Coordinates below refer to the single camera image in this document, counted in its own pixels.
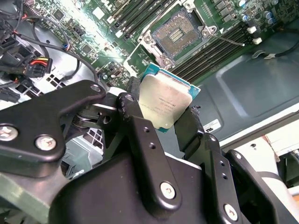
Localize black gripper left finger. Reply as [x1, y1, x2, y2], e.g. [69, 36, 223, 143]
[0, 77, 183, 214]

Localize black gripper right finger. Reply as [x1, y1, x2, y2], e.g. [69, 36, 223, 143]
[174, 106, 288, 224]

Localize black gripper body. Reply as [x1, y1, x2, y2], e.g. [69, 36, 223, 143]
[50, 151, 225, 224]

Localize silver CPU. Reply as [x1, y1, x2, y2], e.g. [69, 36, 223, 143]
[137, 62, 202, 134]

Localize metal socket cover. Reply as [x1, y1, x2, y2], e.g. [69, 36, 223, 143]
[123, 43, 150, 80]

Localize metal locking lever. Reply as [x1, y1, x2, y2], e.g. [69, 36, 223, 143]
[214, 34, 245, 47]

